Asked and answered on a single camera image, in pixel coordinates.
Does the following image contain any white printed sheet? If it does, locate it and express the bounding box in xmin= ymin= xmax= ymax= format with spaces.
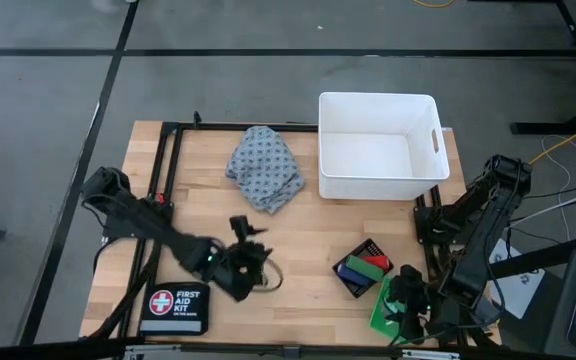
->
xmin=487 ymin=238 xmax=547 ymax=320

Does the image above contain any white plastic storage bin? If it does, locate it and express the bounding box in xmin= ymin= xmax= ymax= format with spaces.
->
xmin=317 ymin=91 xmax=452 ymax=201

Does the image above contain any grey patterned cloth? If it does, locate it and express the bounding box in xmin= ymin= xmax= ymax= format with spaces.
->
xmin=224 ymin=125 xmax=306 ymax=215

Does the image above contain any white floor cable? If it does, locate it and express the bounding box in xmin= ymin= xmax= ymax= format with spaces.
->
xmin=540 ymin=134 xmax=576 ymax=242

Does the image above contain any white bar on frame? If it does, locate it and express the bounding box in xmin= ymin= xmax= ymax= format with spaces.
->
xmin=122 ymin=344 xmax=179 ymax=359
xmin=400 ymin=349 xmax=462 ymax=360

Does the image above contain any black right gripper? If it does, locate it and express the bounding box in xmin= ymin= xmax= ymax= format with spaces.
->
xmin=385 ymin=264 xmax=432 ymax=346

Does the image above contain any green plastic board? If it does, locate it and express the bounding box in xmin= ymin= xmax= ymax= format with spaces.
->
xmin=369 ymin=274 xmax=409 ymax=346

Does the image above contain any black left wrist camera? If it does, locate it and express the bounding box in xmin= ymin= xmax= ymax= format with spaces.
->
xmin=229 ymin=214 xmax=269 ymax=246

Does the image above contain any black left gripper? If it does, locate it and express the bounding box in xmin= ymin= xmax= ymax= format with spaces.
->
xmin=202 ymin=241 xmax=274 ymax=304

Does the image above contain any black slotted plastic basket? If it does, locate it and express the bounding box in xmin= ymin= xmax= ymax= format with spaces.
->
xmin=331 ymin=238 xmax=395 ymax=300

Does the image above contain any black first aid kit pouch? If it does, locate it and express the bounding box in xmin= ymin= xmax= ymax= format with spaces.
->
xmin=139 ymin=282 xmax=212 ymax=336

